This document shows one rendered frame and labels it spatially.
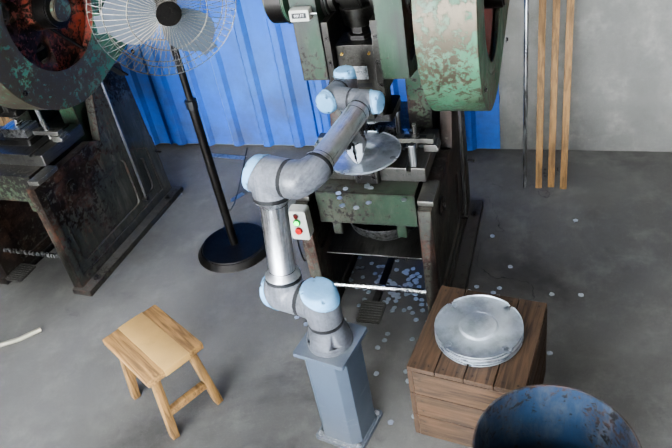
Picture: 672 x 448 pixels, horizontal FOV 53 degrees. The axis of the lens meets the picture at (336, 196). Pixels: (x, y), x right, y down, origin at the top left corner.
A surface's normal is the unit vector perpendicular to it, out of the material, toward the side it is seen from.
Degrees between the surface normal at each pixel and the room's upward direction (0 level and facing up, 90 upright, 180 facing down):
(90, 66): 90
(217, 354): 0
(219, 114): 90
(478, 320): 0
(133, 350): 0
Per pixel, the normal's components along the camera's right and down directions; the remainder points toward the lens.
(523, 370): -0.15, -0.82
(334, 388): -0.46, 0.56
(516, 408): 0.23, 0.48
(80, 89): 0.94, 0.06
